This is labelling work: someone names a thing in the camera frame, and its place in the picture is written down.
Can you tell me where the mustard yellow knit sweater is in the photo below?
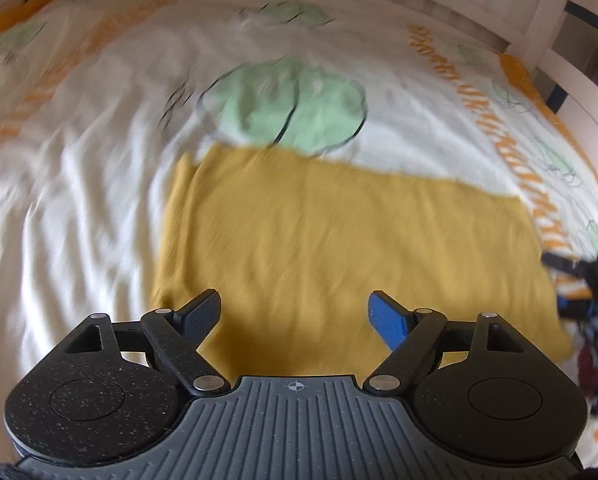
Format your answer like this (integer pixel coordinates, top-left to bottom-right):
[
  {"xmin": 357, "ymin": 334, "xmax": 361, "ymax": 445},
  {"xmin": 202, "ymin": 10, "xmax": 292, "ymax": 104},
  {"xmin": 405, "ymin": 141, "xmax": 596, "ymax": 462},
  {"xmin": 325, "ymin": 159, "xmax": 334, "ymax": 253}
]
[{"xmin": 149, "ymin": 146, "xmax": 574, "ymax": 377}]

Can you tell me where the white printed blanket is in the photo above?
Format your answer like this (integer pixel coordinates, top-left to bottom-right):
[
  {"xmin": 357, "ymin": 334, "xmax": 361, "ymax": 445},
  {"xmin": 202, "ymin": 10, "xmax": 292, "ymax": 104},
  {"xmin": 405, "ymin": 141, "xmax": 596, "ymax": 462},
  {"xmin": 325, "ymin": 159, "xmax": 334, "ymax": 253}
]
[{"xmin": 0, "ymin": 0, "xmax": 598, "ymax": 473}]

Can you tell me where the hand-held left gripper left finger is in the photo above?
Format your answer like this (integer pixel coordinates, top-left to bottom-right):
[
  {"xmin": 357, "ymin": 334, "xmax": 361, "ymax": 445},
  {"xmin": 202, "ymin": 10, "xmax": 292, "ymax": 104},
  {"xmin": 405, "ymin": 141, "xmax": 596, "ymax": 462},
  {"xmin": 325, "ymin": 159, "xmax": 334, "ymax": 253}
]
[{"xmin": 66, "ymin": 288, "xmax": 230, "ymax": 395}]

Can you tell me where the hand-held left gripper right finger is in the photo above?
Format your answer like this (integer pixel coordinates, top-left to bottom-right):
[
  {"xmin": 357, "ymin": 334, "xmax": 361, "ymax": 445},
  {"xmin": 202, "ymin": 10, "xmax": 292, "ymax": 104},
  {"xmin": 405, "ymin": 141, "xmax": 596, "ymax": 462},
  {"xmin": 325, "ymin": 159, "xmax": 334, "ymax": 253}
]
[{"xmin": 363, "ymin": 290, "xmax": 526, "ymax": 393}]

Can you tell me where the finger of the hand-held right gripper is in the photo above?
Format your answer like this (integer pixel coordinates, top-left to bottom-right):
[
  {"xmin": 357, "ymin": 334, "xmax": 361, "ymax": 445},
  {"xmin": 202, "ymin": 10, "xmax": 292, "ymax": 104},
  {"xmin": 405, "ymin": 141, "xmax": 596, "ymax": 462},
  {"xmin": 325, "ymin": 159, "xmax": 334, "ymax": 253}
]
[
  {"xmin": 555, "ymin": 291, "xmax": 598, "ymax": 322},
  {"xmin": 540, "ymin": 251, "xmax": 592, "ymax": 277}
]

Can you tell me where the white wooden bed frame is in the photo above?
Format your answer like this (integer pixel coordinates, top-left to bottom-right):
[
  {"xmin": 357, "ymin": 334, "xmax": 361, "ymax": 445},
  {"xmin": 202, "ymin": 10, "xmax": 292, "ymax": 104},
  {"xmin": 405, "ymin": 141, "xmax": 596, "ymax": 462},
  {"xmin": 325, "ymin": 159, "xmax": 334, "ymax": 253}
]
[{"xmin": 329, "ymin": 0, "xmax": 598, "ymax": 161}]

